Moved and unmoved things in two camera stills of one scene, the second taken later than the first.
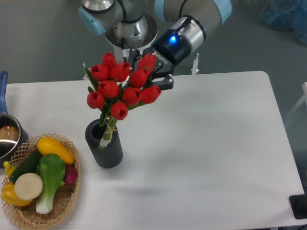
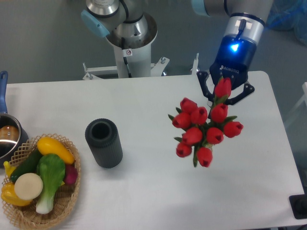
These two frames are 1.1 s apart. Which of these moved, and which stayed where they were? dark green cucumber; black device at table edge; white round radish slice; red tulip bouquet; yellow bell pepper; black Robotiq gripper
Moved: red tulip bouquet; black Robotiq gripper
Stayed: black device at table edge; dark green cucumber; white round radish slice; yellow bell pepper
